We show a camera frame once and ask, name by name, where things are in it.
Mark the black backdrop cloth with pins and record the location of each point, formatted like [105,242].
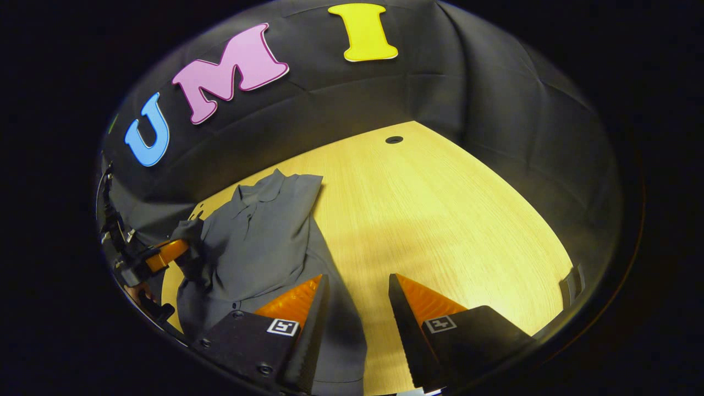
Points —
[341,104]

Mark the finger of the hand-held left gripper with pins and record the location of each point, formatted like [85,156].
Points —
[165,254]

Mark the grey shirt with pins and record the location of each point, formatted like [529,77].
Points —
[253,242]

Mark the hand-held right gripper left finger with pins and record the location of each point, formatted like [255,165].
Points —
[313,330]

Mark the dark table edge bracket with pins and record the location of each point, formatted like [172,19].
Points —
[572,286]

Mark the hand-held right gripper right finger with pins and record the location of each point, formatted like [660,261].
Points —
[407,330]

